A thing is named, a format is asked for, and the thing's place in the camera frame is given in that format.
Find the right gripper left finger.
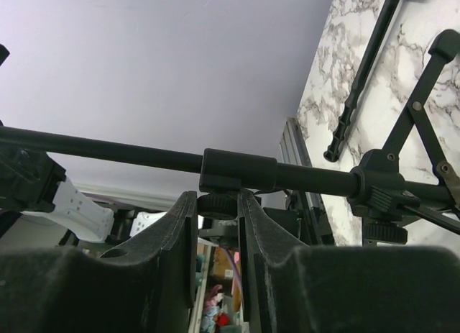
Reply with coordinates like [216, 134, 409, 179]
[1, 191, 198, 332]

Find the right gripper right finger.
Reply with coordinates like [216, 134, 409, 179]
[238, 191, 459, 332]

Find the black tripod shock-mount stand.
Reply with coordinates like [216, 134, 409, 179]
[1, 29, 459, 244]

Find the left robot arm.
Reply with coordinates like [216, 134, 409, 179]
[1, 142, 165, 245]

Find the black T-handle tool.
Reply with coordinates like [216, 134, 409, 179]
[323, 0, 400, 163]

